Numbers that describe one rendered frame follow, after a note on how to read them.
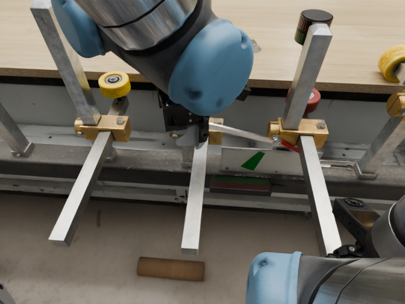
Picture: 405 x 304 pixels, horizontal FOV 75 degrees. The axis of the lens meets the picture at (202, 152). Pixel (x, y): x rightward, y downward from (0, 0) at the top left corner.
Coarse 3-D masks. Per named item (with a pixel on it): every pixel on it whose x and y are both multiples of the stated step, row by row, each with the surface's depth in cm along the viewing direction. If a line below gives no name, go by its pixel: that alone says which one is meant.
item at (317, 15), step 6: (306, 12) 50; (312, 12) 50; (318, 12) 50; (324, 12) 50; (306, 18) 49; (312, 18) 49; (318, 18) 49; (324, 18) 49; (330, 18) 49; (300, 30) 51
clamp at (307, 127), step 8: (280, 120) 65; (304, 120) 65; (312, 120) 65; (320, 120) 65; (272, 128) 64; (280, 128) 64; (304, 128) 64; (312, 128) 64; (288, 136) 64; (296, 136) 64; (320, 136) 63; (296, 144) 66; (320, 144) 65
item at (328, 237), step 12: (300, 144) 63; (312, 144) 62; (300, 156) 62; (312, 156) 59; (312, 168) 57; (312, 180) 55; (324, 180) 55; (312, 192) 53; (324, 192) 53; (312, 204) 53; (324, 204) 51; (312, 216) 53; (324, 216) 50; (324, 228) 48; (336, 228) 48; (324, 240) 47; (336, 240) 47; (324, 252) 46
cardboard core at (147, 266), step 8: (144, 264) 119; (152, 264) 119; (160, 264) 119; (168, 264) 119; (176, 264) 119; (184, 264) 120; (192, 264) 120; (200, 264) 120; (144, 272) 119; (152, 272) 118; (160, 272) 118; (168, 272) 118; (176, 272) 118; (184, 272) 118; (192, 272) 118; (200, 272) 118; (200, 280) 120
